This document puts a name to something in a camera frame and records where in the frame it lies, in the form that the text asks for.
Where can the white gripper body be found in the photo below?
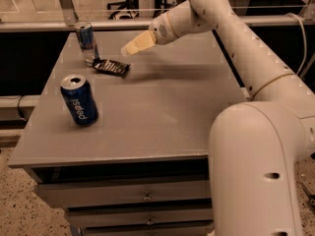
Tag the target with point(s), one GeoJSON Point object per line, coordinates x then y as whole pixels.
{"type": "Point", "coordinates": [159, 30]}

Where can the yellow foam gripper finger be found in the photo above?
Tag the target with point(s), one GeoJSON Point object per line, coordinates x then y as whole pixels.
{"type": "Point", "coordinates": [144, 37]}
{"type": "Point", "coordinates": [132, 48]}

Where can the black rxbar chocolate wrapper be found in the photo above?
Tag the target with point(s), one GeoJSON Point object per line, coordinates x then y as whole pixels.
{"type": "Point", "coordinates": [112, 68]}

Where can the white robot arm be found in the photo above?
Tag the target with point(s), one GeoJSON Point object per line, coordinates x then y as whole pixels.
{"type": "Point", "coordinates": [254, 144]}

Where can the blue silver redbull can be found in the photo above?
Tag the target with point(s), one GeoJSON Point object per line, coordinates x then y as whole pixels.
{"type": "Point", "coordinates": [86, 38]}

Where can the blue pepsi can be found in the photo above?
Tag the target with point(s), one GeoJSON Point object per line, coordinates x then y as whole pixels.
{"type": "Point", "coordinates": [77, 93]}

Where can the black office chair base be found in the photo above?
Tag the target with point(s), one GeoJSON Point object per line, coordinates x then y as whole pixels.
{"type": "Point", "coordinates": [126, 9]}

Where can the grey metal railing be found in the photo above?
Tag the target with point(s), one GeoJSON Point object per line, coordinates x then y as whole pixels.
{"type": "Point", "coordinates": [54, 15]}

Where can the grey drawer cabinet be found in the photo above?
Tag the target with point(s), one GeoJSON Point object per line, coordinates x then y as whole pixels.
{"type": "Point", "coordinates": [154, 123]}

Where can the top grey drawer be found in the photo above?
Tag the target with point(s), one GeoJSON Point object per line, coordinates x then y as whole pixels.
{"type": "Point", "coordinates": [121, 192]}

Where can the grey drawer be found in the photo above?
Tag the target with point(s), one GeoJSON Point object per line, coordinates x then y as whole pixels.
{"type": "Point", "coordinates": [175, 229]}
{"type": "Point", "coordinates": [138, 216]}
{"type": "Point", "coordinates": [121, 192]}

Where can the middle grey drawer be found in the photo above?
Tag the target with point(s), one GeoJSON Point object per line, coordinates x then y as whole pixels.
{"type": "Point", "coordinates": [138, 216]}

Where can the bottom grey drawer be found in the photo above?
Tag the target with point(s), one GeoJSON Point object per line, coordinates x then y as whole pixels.
{"type": "Point", "coordinates": [175, 229]}

